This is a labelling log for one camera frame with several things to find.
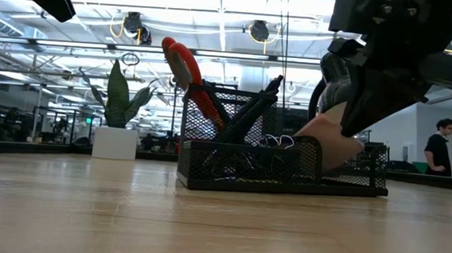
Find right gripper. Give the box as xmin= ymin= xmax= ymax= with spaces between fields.
xmin=319 ymin=0 xmax=452 ymax=146

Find pink sticky note pad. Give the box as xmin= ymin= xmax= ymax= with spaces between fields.
xmin=290 ymin=98 xmax=368 ymax=176

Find black mesh desk organizer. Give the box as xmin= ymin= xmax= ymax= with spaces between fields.
xmin=174 ymin=82 xmax=396 ymax=204

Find red-handled scissors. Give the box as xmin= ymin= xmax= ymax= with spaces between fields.
xmin=155 ymin=36 xmax=232 ymax=132

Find black desk lamp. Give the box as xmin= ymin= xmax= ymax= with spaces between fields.
xmin=306 ymin=50 xmax=357 ymax=125

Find green panel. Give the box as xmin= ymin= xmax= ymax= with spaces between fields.
xmin=411 ymin=161 xmax=429 ymax=175

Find person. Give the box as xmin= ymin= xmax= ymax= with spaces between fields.
xmin=422 ymin=116 xmax=452 ymax=178

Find black monitor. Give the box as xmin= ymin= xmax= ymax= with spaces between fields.
xmin=275 ymin=107 xmax=312 ymax=140

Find green plant in white pot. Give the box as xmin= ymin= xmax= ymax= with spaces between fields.
xmin=72 ymin=56 xmax=160 ymax=163

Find black hanging cable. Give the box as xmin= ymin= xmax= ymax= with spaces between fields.
xmin=271 ymin=0 xmax=294 ymax=110

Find black aluminium table frame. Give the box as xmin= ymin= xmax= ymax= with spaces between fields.
xmin=0 ymin=138 xmax=452 ymax=192

